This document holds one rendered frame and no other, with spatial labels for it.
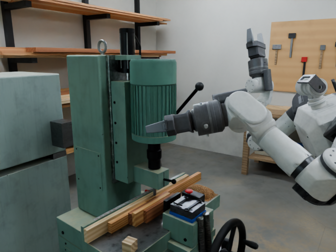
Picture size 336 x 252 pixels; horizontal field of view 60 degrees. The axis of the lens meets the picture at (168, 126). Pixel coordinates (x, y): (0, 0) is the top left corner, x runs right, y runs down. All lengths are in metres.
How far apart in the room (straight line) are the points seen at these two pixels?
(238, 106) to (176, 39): 4.20
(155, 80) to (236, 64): 3.46
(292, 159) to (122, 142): 0.70
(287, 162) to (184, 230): 0.49
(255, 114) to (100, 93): 0.66
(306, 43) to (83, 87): 3.35
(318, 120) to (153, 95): 0.56
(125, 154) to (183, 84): 3.74
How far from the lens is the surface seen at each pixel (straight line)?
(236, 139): 4.59
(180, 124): 0.76
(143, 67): 1.04
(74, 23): 3.93
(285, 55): 4.23
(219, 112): 0.76
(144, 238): 1.08
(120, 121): 1.17
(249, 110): 0.75
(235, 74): 4.45
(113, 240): 1.09
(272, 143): 0.74
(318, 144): 1.11
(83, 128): 1.31
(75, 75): 1.30
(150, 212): 1.16
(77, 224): 1.40
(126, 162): 1.20
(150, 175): 1.18
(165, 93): 1.05
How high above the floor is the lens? 1.52
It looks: 14 degrees down
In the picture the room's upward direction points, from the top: straight up
